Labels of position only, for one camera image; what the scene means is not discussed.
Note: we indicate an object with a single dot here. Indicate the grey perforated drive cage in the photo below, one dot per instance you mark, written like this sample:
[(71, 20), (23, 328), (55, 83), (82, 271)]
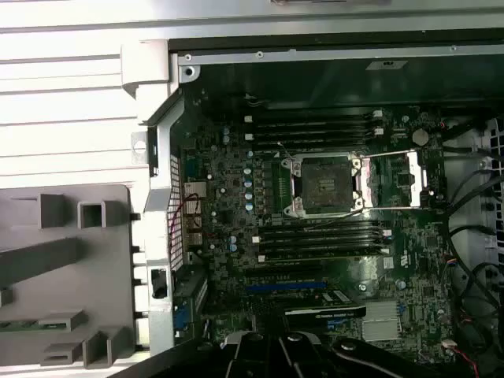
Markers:
[(497, 141)]

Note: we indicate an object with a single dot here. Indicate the black expansion slot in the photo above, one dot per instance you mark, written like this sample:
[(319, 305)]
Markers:
[(283, 270)]

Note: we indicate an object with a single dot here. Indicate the case wall sticker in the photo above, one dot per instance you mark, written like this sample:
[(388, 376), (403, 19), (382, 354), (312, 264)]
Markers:
[(388, 65)]

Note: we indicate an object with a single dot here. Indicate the RAM slot black clips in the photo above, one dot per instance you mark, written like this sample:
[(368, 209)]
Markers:
[(315, 248), (315, 229), (315, 145), (315, 127)]

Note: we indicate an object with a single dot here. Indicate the silver chipset heatsink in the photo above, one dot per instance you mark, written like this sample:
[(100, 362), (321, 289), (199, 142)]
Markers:
[(382, 321)]

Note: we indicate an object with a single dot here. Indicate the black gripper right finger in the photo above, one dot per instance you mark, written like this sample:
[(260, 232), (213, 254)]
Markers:
[(295, 354)]

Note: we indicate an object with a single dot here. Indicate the black graphics card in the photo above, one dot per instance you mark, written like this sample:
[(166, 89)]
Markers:
[(327, 311)]

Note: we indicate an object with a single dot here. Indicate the CPU socket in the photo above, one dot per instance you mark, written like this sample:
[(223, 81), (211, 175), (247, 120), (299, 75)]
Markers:
[(327, 185)]

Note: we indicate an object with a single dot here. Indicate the grey parts rack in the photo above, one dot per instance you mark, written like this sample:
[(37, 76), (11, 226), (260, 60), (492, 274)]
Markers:
[(110, 252)]

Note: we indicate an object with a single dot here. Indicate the green RAM stick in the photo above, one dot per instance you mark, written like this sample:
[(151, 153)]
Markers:
[(19, 326)]

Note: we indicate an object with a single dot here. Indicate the black open PC case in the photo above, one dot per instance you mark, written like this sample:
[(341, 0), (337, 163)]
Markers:
[(275, 84)]

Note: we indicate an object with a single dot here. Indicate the thin metal locking lever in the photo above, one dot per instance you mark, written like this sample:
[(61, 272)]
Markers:
[(334, 221), (284, 149)]

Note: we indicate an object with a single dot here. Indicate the blue expansion slot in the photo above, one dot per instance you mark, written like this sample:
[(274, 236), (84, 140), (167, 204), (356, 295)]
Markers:
[(287, 286)]

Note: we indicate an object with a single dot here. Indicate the RAM slot white clips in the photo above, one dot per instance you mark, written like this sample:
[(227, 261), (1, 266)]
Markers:
[(256, 239), (262, 258), (248, 118), (248, 136)]

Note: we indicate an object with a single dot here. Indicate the silver coin battery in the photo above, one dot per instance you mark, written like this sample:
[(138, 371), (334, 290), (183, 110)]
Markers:
[(420, 136)]

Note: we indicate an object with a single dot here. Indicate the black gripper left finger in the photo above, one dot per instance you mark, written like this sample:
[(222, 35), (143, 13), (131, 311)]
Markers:
[(252, 354)]

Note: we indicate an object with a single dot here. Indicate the grey plastic case latch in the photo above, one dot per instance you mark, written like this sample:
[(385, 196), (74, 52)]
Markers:
[(145, 63)]

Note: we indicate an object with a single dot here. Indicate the green motherboard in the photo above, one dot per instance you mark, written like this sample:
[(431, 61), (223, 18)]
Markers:
[(417, 244)]

